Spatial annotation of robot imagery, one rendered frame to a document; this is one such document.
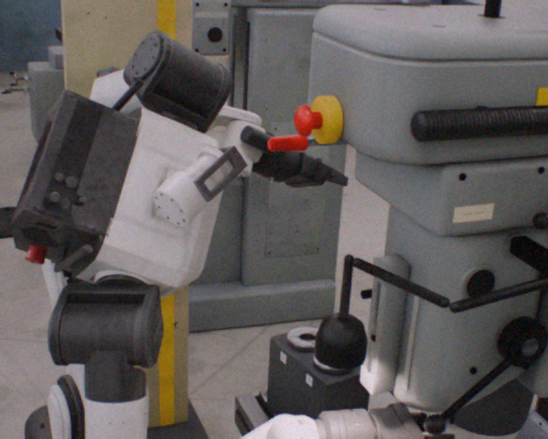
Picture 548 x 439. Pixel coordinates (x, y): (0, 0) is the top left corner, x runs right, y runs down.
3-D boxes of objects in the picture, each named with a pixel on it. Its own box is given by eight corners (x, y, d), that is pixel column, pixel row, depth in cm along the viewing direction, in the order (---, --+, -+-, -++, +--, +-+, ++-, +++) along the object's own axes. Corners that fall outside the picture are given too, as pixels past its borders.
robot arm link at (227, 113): (251, 165, 162) (187, 150, 161) (260, 124, 164) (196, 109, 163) (255, 156, 156) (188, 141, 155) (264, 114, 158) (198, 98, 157)
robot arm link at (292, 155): (285, 198, 176) (245, 181, 168) (294, 157, 178) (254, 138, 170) (326, 195, 166) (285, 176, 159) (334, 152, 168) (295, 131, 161)
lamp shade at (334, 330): (303, 352, 111) (306, 313, 108) (338, 337, 115) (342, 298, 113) (340, 375, 106) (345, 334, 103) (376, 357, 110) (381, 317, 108)
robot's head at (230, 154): (162, 178, 115) (189, 173, 109) (201, 144, 120) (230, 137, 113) (187, 212, 118) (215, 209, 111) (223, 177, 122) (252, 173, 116)
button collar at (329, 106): (327, 150, 98) (330, 102, 96) (307, 136, 104) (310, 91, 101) (341, 149, 99) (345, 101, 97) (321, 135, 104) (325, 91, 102)
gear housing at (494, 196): (436, 243, 98) (447, 166, 95) (349, 180, 119) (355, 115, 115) (639, 219, 110) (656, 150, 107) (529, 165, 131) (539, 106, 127)
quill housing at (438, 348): (421, 440, 113) (451, 235, 101) (356, 366, 131) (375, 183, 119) (528, 415, 120) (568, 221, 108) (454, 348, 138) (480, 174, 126)
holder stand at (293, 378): (319, 459, 167) (327, 380, 160) (265, 406, 184) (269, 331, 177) (364, 442, 174) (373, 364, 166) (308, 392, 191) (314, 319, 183)
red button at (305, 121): (302, 141, 98) (304, 109, 96) (289, 133, 101) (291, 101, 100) (327, 139, 99) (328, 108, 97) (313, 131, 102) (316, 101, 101)
